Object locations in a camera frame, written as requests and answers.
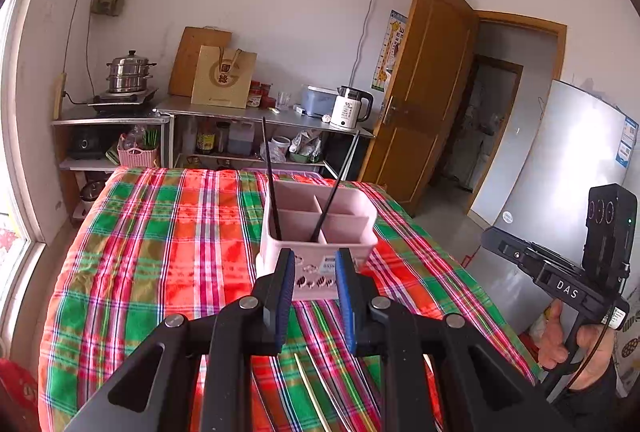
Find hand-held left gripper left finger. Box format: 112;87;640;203
65;248;296;432

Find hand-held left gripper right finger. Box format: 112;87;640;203
335;248;569;432

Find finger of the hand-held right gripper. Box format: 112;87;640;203
481;227;584;283

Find pink divided plastic basket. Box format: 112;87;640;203
256;180;379;301

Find light wooden chopstick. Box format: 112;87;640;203
306;352;353;432

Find long black chopstick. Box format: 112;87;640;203
310;171;348;243
262;117;282;241

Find person's right forearm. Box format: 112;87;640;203
547;359;622;432

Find person's right hand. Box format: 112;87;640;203
539;302;617;388

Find silver refrigerator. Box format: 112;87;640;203
467;79;640;338

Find plaid blanket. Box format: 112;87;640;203
39;167;543;432

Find white plastic tub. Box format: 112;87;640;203
270;136;292;163

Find crumpled plastic bags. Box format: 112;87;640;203
290;131;324;163

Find wooden door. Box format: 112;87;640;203
357;0;480;217

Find cooking oil bottle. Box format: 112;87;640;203
195;119;216;154

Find white electric kettle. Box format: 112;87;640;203
329;86;375;131

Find steel kitchen table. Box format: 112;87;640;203
155;94;375;181

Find clear plastic storage box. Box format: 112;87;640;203
300;84;342;118

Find small pink woven basket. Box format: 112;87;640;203
117;143;160;169

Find red jars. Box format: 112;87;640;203
247;80;274;108

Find rice cooker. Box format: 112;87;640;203
79;179;109;213

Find tan paper bag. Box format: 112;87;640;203
191;44;258;109

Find black induction cooker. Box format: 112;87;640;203
87;88;160;115

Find wooden cutting board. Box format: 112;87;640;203
168;26;234;98

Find steel side rack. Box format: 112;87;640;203
51;108;174;173

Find steel steamer pot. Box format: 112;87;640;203
105;50;157;94

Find red bag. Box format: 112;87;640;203
0;357;42;432

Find giraffe wall poster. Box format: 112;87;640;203
372;9;409;93

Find thin grey wall cable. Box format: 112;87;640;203
349;0;387;88

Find white window frame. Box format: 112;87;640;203
0;0;53;363

